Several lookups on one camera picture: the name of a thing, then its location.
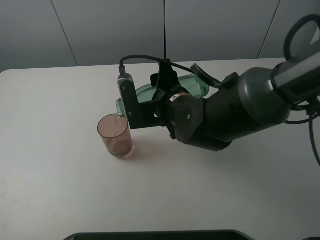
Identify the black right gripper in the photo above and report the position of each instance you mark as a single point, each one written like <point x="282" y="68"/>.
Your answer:
<point x="165" y="83"/>

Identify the green transparent water bottle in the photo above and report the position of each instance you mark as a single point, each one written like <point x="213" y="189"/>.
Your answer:
<point x="194" y="85"/>

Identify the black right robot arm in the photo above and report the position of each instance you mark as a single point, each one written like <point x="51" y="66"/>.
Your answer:
<point x="244" y="104"/>

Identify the pink transparent cup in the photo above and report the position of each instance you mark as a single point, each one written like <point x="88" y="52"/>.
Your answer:
<point x="115" y="134"/>

